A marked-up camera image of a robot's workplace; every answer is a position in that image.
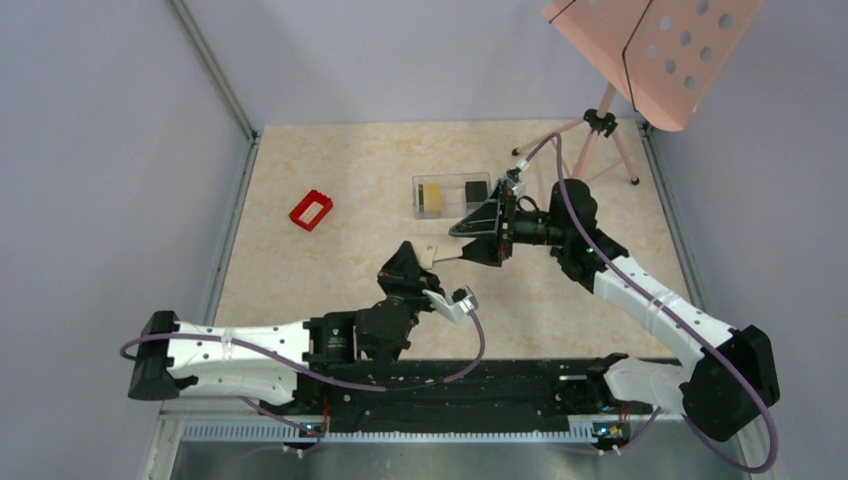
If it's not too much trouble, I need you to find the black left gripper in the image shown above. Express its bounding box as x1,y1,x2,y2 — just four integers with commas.
377,241,446,322

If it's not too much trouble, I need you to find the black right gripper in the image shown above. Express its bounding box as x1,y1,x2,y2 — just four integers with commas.
450,181,570,267

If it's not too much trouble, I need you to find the beige leather card holder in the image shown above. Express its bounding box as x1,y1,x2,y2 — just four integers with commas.
410,237,465,270

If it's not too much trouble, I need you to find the black card stack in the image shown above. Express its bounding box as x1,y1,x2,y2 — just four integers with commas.
464,180,489,212

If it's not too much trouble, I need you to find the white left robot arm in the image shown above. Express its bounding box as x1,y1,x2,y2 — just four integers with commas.
121,241,443,414

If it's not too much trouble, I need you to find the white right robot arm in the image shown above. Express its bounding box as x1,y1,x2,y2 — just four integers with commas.
449,179,781,442

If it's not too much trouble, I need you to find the clear plastic card box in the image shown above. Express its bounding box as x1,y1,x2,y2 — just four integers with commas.
412,172,492,220

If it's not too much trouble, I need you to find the yellow card stack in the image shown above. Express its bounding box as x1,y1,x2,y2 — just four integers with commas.
419,183,442,215

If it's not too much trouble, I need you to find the pink music stand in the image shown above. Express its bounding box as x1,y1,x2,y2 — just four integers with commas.
543,0,763,185

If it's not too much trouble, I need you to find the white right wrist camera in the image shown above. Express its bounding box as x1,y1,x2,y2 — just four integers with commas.
502,159,530,198

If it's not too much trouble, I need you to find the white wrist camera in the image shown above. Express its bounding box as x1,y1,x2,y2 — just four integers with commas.
502,159,530,198
423,286,479,325

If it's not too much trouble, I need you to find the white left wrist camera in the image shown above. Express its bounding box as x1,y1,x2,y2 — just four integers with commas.
423,286,479,325

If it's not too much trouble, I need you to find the red plastic frame block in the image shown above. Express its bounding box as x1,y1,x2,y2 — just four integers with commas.
289,189,334,232

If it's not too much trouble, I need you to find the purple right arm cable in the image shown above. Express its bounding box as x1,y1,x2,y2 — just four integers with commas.
523,132,780,475

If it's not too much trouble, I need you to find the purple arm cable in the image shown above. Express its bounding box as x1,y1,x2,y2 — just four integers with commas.
523,132,780,475
119,307,487,458

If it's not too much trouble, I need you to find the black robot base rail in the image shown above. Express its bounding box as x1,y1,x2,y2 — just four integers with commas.
260,359,653,434

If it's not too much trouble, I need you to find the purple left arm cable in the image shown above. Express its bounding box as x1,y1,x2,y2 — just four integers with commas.
119,307,487,458

